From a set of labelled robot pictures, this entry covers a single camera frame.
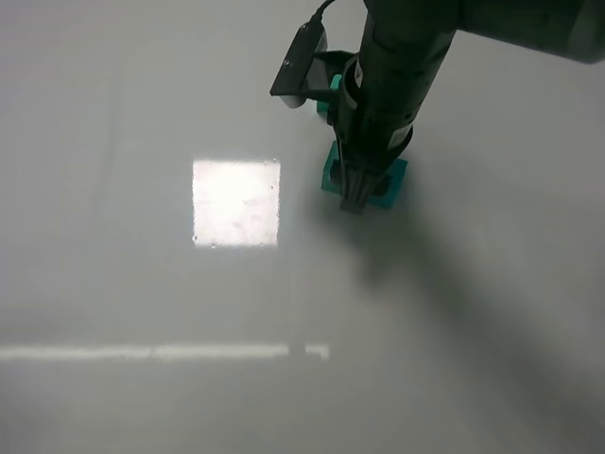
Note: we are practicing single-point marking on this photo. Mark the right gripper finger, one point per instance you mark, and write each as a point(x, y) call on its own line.
point(364, 185)
point(348, 187)

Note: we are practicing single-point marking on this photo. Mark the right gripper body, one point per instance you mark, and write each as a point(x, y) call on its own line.
point(378, 98)

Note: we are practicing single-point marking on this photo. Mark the blue cube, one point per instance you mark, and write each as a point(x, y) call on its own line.
point(385, 194)

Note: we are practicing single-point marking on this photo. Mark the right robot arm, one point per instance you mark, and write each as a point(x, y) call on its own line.
point(569, 29)

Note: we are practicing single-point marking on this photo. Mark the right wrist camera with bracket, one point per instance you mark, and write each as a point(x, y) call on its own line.
point(308, 68)

